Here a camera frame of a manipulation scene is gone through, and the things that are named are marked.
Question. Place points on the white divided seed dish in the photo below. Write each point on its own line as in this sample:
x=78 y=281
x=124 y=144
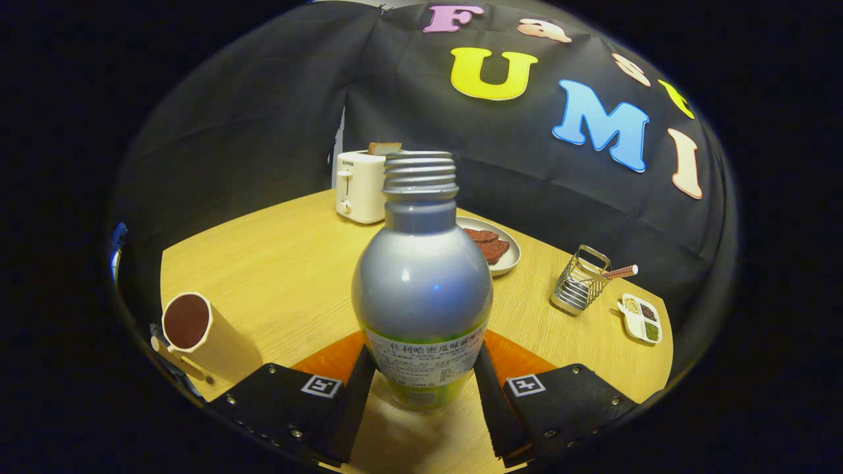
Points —
x=640 y=319

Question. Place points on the wooden table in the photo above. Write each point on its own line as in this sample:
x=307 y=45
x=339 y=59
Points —
x=290 y=263

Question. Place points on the red striped straw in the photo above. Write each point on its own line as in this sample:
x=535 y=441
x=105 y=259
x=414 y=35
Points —
x=622 y=271

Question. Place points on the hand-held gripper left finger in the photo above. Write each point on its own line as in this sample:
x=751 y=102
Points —
x=355 y=408

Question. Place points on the dried meat slice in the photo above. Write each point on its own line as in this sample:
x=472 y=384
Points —
x=494 y=251
x=481 y=234

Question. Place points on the white round plate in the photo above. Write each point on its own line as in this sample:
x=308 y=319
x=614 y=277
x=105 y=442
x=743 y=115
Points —
x=510 y=260

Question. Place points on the grey metal bottle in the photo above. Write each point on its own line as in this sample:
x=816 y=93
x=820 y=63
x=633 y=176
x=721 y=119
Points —
x=421 y=289

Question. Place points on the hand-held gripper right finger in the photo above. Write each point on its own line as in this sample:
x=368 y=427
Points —
x=490 y=408

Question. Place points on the toasted bread slice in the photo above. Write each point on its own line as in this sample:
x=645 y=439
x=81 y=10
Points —
x=383 y=148

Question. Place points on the cream toaster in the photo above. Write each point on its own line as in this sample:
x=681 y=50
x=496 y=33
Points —
x=359 y=191

